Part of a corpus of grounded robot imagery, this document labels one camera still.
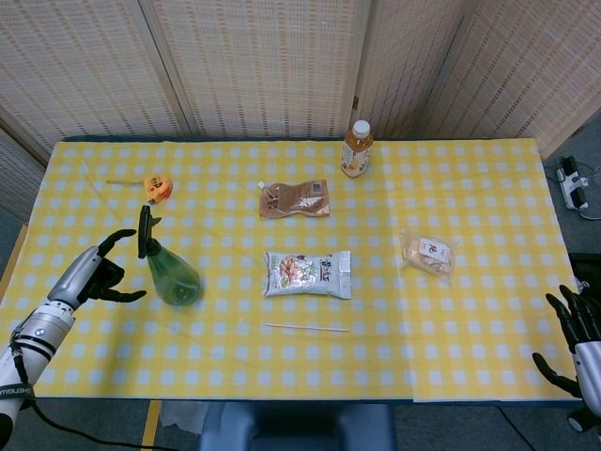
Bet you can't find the brown spouted drink pouch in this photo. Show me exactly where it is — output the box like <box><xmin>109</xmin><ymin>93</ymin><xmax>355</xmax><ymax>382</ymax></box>
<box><xmin>256</xmin><ymin>179</ymin><xmax>331</xmax><ymax>220</ymax></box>

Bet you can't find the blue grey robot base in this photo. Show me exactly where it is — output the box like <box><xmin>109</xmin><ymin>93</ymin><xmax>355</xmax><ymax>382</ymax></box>
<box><xmin>199</xmin><ymin>402</ymin><xmax>398</xmax><ymax>451</ymax></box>

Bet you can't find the woven beige folding screen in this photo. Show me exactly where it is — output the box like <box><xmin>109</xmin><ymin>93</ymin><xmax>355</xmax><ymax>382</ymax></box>
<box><xmin>0</xmin><ymin>0</ymin><xmax>601</xmax><ymax>236</ymax></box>

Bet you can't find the green plastic spray bottle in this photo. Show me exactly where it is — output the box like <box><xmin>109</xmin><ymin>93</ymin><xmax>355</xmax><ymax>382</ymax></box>
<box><xmin>137</xmin><ymin>205</ymin><xmax>203</xmax><ymax>311</ymax></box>

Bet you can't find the white peanut snack bag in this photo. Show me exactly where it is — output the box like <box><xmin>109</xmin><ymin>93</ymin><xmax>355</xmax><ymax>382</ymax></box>
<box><xmin>262</xmin><ymin>250</ymin><xmax>352</xmax><ymax>301</ymax></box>

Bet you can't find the black caster wheel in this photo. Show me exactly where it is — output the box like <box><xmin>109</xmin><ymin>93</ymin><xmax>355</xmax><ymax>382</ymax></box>
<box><xmin>566</xmin><ymin>409</ymin><xmax>601</xmax><ymax>431</ymax></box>

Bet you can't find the clear bag of pastries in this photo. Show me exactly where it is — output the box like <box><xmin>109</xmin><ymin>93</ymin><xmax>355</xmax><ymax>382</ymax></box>
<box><xmin>398</xmin><ymin>228</ymin><xmax>457</xmax><ymax>288</ymax></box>

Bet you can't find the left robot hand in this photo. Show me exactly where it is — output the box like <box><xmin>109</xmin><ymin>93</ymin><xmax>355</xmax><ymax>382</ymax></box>
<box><xmin>46</xmin><ymin>228</ymin><xmax>148</xmax><ymax>312</ymax></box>

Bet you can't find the single wooden chopstick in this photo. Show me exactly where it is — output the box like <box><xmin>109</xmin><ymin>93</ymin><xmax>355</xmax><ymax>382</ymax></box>
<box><xmin>263</xmin><ymin>322</ymin><xmax>350</xmax><ymax>334</ymax></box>

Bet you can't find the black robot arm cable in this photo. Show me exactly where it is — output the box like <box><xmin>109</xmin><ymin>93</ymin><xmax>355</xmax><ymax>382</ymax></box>
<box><xmin>8</xmin><ymin>342</ymin><xmax>189</xmax><ymax>451</ymax></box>

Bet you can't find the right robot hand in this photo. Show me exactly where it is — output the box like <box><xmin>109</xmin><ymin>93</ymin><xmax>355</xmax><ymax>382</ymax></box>
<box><xmin>532</xmin><ymin>283</ymin><xmax>601</xmax><ymax>418</ymax></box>

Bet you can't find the white power strip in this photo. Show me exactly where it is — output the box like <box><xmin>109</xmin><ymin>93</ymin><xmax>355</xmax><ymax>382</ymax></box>
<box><xmin>556</xmin><ymin>157</ymin><xmax>592</xmax><ymax>211</ymax></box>

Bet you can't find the yellow white checkered tablecloth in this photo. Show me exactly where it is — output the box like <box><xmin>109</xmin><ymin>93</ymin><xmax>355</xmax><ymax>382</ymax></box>
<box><xmin>0</xmin><ymin>139</ymin><xmax>583</xmax><ymax>404</ymax></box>

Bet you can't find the yellow tea bottle white cap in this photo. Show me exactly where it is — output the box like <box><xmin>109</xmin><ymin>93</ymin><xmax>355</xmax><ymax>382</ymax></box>
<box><xmin>340</xmin><ymin>119</ymin><xmax>375</xmax><ymax>180</ymax></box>

